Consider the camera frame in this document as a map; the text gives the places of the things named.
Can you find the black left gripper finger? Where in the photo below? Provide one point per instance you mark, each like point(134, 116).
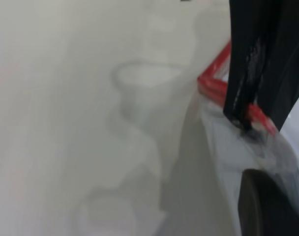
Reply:
point(270, 209)

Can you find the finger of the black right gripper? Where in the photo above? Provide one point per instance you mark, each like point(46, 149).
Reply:
point(243, 61)
point(284, 61)

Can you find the clear plastic red-zipper bag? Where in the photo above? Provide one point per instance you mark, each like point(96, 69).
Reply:
point(213, 83)

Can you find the white paper sheet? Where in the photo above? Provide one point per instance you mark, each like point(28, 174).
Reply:
point(238, 152)

